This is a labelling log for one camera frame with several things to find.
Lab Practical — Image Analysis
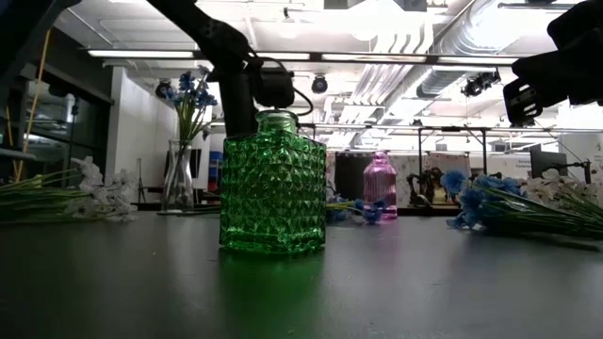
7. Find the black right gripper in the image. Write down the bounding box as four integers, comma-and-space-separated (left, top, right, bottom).
502, 44, 603, 127

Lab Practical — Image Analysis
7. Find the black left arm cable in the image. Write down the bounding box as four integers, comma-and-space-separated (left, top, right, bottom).
249, 55, 315, 117

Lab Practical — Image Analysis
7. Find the pink ribbed glass vase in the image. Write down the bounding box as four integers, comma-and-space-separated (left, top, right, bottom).
362, 151, 399, 220

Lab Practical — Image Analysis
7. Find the yellow pole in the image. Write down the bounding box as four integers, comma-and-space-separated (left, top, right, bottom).
12, 30, 51, 183

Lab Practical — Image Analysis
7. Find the ceiling strip light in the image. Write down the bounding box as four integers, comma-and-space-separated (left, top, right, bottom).
437, 56, 518, 66
87, 48, 195, 59
321, 53, 428, 63
257, 52, 311, 61

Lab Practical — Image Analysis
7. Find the blue red banner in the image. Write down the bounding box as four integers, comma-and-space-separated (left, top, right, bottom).
209, 150, 223, 193

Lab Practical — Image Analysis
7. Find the silver ventilation duct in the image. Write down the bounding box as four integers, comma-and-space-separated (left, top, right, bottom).
416, 0, 557, 99

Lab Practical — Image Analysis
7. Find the black metal rack frame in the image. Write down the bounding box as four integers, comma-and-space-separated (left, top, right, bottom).
301, 122, 603, 164

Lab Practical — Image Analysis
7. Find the clear glass vase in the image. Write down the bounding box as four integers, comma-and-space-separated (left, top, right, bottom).
161, 138, 195, 212

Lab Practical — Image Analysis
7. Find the small blue flower sprig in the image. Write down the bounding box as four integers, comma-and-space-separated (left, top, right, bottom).
326, 194, 390, 226

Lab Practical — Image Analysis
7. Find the white artificial flower bunch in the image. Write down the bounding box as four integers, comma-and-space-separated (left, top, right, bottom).
520, 168, 603, 222
0, 156, 139, 223

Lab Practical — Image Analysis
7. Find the black screen panel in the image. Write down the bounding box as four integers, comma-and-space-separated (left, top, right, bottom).
334, 153, 373, 202

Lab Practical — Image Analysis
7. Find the black tripod stand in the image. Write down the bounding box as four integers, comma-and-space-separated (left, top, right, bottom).
135, 157, 148, 204

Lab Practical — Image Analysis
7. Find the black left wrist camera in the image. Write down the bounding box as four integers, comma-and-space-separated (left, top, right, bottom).
253, 69, 296, 110

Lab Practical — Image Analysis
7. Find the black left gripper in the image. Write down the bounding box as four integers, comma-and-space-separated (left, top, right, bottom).
219, 65, 259, 138

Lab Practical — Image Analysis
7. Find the blue artificial flower bunch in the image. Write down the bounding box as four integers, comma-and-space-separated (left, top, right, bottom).
169, 70, 219, 203
441, 169, 603, 239

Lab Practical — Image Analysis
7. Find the black background monitor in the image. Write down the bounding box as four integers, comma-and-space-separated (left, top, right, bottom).
530, 149, 570, 180

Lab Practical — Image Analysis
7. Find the green faceted glass vase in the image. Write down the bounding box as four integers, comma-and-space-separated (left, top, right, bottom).
219, 108, 328, 256

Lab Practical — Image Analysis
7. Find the black aluminium table frame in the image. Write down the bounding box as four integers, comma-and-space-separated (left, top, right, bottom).
0, 0, 81, 90

